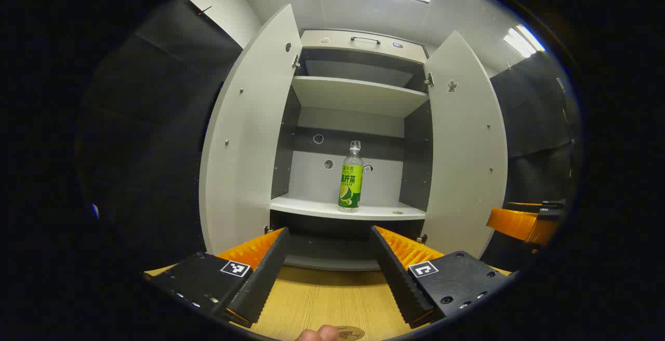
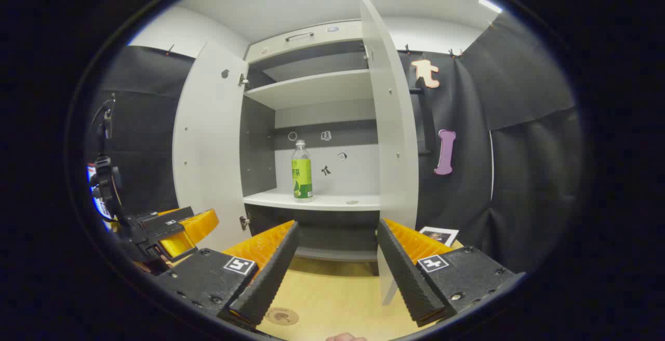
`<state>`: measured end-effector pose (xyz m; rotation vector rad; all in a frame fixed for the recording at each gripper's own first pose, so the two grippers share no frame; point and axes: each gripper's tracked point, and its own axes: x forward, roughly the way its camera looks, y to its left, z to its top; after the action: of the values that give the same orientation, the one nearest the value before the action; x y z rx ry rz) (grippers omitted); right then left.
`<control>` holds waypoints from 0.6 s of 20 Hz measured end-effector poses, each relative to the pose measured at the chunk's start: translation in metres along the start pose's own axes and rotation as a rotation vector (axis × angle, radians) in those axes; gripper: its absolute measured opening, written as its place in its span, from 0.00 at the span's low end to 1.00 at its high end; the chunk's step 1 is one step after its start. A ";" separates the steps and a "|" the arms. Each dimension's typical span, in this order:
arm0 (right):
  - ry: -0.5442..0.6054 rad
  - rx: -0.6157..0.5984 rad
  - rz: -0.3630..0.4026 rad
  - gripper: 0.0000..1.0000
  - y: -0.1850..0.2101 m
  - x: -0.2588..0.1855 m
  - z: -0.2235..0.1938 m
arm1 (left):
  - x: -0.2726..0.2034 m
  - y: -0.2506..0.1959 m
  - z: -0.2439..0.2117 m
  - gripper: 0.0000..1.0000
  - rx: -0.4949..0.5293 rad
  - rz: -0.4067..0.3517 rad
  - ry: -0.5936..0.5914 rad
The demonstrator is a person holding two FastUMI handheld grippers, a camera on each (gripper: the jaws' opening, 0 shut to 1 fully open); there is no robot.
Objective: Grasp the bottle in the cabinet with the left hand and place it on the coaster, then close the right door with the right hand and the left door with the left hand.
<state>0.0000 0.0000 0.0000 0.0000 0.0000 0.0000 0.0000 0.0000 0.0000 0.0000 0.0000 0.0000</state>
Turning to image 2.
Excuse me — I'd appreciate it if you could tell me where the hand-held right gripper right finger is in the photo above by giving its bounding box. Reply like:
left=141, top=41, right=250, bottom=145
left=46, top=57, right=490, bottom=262
left=377, top=218, right=526, bottom=328

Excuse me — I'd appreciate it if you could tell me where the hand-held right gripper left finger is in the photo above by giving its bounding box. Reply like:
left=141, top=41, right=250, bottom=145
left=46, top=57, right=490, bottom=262
left=155, top=220, right=300, bottom=329

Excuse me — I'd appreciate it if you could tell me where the white cabinet door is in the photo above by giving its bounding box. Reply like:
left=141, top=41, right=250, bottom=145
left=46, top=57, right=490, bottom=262
left=357, top=0, right=420, bottom=306
left=171, top=41, right=250, bottom=252

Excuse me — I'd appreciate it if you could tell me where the green label plastic bottle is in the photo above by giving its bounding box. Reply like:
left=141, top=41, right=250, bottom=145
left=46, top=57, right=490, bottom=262
left=291, top=140, right=314, bottom=203

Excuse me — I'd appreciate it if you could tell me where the white grey cabinet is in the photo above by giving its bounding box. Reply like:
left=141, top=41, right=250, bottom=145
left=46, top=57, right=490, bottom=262
left=239, top=19, right=382, bottom=264

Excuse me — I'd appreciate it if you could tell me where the lit computer monitor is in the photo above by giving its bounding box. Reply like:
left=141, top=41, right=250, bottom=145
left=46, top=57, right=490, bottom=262
left=86, top=163, right=114, bottom=223

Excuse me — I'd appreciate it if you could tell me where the printed photo card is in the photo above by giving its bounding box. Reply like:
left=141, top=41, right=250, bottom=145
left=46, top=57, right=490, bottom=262
left=418, top=226, right=460, bottom=247

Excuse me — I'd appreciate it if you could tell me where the black door handle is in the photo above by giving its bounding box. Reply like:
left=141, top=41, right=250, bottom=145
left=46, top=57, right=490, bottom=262
left=409, top=87, right=433, bottom=155

